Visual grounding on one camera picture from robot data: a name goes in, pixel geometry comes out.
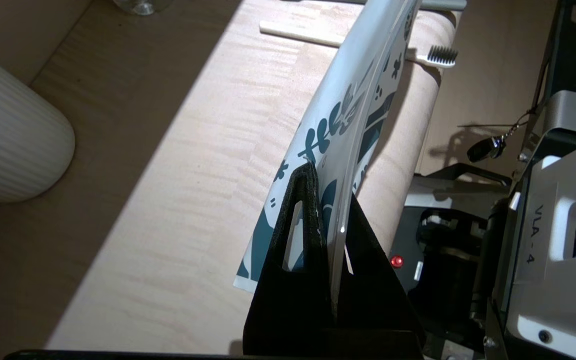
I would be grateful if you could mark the white ribbed ceramic mug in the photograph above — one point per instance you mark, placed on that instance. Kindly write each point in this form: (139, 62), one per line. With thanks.
(13, 140)

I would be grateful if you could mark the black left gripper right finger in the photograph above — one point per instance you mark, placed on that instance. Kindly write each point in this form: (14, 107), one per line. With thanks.
(375, 310)

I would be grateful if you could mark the white horse-print paper pouch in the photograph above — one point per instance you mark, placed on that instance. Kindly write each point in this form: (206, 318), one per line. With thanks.
(353, 100)

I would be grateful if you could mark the black key fob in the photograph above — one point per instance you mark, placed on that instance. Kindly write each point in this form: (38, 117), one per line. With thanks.
(485, 149)

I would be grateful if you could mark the small clear water bottle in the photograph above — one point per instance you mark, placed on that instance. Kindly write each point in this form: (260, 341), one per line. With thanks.
(140, 5)

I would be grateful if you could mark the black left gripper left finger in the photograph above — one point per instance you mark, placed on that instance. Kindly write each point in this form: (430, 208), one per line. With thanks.
(288, 300)

